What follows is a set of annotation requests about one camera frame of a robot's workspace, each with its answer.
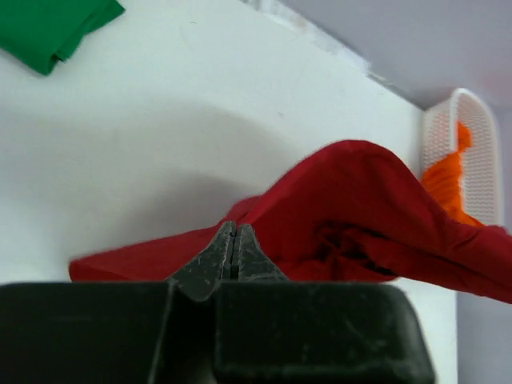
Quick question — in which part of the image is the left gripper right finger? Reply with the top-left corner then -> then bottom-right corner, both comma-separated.
213,225 -> 436,383

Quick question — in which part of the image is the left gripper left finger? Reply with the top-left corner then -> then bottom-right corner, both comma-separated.
1,222 -> 234,383

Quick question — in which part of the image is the red t-shirt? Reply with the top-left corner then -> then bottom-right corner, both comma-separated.
68,138 -> 512,305

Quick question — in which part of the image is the orange crumpled t-shirt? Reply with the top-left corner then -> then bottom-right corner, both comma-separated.
422,121 -> 484,227

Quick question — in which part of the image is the white perforated plastic basket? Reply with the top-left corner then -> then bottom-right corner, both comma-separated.
422,88 -> 504,226

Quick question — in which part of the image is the green folded t-shirt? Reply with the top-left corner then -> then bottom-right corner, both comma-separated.
1,0 -> 125,75

